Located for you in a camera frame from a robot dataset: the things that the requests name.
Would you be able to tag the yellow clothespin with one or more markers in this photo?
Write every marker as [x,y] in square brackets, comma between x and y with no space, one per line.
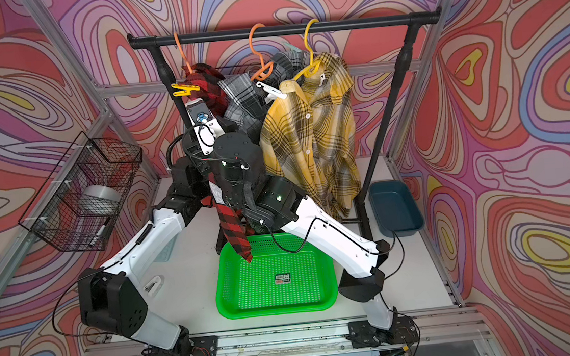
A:
[180,90]

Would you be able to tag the orange hanger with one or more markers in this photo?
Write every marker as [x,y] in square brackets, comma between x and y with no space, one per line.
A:
[188,67]
[266,68]

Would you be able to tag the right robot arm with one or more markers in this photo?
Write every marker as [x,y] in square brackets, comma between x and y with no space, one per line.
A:
[276,204]

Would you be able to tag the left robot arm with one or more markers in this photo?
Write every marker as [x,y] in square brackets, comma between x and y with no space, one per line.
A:
[112,297]

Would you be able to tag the yellow hanger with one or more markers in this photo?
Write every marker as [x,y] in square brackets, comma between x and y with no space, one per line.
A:
[305,64]

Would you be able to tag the yellow plaid shirt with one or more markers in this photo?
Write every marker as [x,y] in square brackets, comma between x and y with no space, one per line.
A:
[309,136]

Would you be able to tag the grey plaid shirt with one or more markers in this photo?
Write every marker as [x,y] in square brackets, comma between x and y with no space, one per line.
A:
[247,107]

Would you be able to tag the green plastic basket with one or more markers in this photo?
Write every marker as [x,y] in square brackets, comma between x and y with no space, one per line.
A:
[248,289]

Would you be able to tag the sticker in green basket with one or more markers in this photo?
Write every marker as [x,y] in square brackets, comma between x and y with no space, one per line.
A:
[283,278]

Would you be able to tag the dark teal tray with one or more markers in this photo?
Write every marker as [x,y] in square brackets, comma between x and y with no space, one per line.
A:
[394,208]

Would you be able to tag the grey tape roll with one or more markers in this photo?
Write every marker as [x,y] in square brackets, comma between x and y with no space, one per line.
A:
[99,200]

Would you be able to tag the black clothes rack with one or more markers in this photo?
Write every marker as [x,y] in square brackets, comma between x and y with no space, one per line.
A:
[414,22]

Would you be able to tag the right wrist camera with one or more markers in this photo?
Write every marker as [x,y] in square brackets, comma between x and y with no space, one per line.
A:
[204,122]

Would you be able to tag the white marker in wire basket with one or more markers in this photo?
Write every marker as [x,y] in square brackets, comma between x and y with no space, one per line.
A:
[100,236]

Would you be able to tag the black wire basket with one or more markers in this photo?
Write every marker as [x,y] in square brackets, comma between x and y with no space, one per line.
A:
[54,217]

